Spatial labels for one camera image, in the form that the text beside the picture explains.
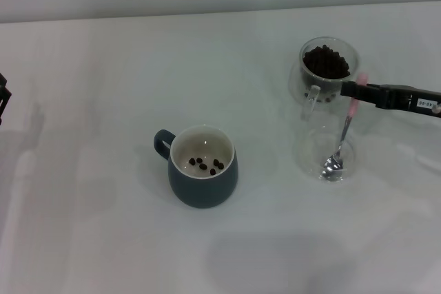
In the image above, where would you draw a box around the roasted coffee bean heap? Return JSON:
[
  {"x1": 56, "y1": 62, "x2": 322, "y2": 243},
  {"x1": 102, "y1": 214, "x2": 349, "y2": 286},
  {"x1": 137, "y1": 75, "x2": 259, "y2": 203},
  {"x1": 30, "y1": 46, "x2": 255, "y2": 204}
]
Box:
[{"x1": 302, "y1": 44, "x2": 352, "y2": 102}]

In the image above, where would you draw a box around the dark teal ceramic mug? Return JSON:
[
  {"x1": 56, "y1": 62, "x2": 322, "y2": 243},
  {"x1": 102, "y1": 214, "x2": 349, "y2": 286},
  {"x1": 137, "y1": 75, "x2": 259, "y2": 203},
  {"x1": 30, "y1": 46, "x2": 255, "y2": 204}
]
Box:
[{"x1": 153, "y1": 124, "x2": 239, "y2": 209}]

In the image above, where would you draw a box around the clear double-wall glass cup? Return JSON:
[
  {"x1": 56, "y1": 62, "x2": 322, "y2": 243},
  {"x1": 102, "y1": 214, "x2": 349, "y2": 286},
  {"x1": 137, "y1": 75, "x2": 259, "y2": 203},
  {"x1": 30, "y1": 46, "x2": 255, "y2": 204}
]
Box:
[{"x1": 289, "y1": 36, "x2": 361, "y2": 121}]

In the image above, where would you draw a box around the clear glass saucer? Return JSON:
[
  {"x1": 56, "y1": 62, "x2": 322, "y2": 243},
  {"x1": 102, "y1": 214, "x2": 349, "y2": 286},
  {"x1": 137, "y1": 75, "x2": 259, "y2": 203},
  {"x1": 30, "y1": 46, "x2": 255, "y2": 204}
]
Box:
[{"x1": 298, "y1": 124, "x2": 356, "y2": 182}]

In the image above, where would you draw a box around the pink-handled steel spoon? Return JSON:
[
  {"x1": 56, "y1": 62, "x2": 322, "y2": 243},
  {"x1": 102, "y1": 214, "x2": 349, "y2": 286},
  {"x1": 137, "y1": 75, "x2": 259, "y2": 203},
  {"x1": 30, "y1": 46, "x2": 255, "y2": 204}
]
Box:
[{"x1": 321, "y1": 73, "x2": 368, "y2": 182}]

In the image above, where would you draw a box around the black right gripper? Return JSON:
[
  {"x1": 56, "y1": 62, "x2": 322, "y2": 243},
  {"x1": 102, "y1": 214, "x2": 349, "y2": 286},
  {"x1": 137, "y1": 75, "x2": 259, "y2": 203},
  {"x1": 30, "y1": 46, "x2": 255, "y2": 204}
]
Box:
[{"x1": 340, "y1": 80, "x2": 441, "y2": 116}]

